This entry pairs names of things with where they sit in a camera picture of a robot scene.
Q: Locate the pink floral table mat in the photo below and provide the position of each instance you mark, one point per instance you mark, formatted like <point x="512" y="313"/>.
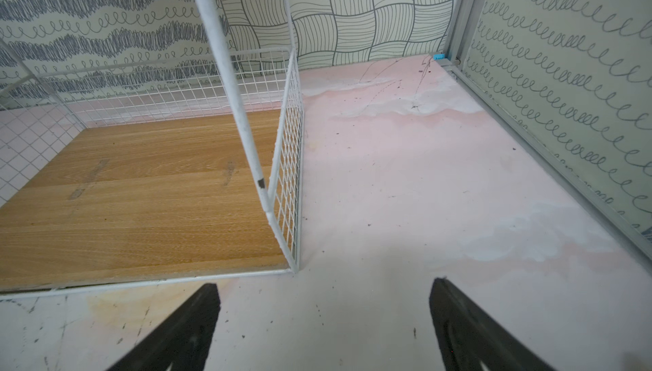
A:
<point x="405" y="179"/>

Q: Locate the white wire wooden shelf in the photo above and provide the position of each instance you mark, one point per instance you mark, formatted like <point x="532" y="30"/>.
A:
<point x="147" y="140"/>

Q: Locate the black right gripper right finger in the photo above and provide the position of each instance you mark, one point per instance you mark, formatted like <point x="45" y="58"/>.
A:
<point x="470" y="339"/>

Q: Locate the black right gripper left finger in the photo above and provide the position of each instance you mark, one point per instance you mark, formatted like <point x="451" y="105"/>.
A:
<point x="183" y="340"/>

